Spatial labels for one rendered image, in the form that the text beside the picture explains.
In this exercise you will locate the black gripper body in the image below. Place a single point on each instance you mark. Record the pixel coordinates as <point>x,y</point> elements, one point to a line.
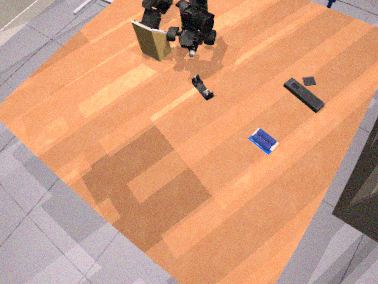
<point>174,31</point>

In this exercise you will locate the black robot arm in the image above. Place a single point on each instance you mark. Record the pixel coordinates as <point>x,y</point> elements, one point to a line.
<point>193,12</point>

